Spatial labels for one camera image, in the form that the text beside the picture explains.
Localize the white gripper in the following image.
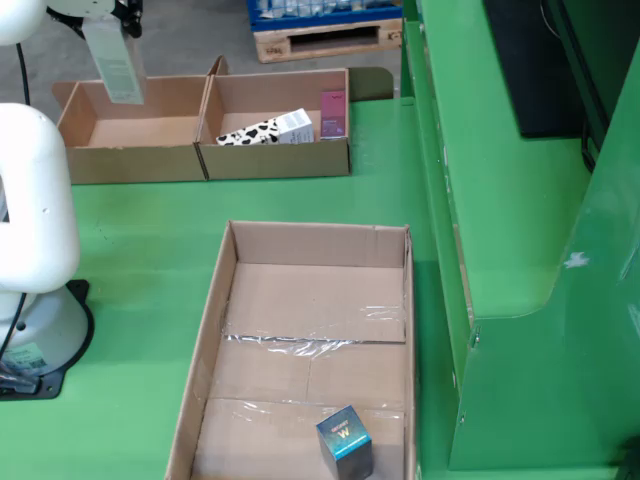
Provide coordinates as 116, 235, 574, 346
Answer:
46, 0, 145, 39

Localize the tall white product box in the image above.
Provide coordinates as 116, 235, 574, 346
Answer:
82, 14, 146, 106

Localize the empty cardboard box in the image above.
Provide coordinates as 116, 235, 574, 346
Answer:
51, 74, 211, 185

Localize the cardboard box with olive flap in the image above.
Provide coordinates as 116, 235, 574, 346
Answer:
193, 55, 395, 181

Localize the pink product box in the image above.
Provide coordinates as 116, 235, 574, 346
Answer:
318, 89, 348, 140

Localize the large shallow cardboard tray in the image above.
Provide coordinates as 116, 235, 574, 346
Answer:
164, 220, 417, 480

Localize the blue box with W print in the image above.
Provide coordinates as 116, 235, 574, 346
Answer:
314, 404, 374, 480

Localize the wooden pallet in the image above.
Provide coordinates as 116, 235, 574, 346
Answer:
253, 19, 404, 64

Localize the cow print carton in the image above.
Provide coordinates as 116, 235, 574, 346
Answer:
215, 108, 315, 147

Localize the black flat monitor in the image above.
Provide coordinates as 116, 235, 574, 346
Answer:
482, 0, 611, 140

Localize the black power cable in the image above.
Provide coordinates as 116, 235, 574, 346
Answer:
0, 42, 32, 369

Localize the blue wire crate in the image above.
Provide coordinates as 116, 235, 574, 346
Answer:
246, 0, 404, 32

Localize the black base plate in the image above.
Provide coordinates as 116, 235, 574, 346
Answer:
0, 279, 96, 401

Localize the black cable loop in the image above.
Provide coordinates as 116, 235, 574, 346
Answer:
579, 122, 601, 174

